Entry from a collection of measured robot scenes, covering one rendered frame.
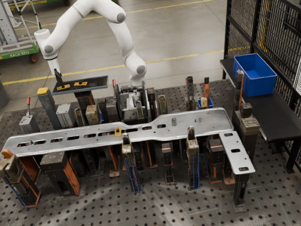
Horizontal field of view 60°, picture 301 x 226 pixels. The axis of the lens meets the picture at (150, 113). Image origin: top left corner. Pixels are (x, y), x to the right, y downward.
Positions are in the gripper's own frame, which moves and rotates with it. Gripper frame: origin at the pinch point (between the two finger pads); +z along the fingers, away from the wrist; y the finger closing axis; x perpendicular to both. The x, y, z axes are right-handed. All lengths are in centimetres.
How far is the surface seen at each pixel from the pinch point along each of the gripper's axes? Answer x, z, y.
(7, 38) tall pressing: -99, 81, -374
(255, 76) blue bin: 125, 20, 34
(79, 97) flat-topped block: 8.1, 14.4, 5.5
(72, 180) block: -9, 39, 51
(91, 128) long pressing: 9.9, 23.0, 30.7
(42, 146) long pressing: -19.9, 23.0, 33.0
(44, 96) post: -13.5, 9.8, -0.9
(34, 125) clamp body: -24.8, 22.7, 10.0
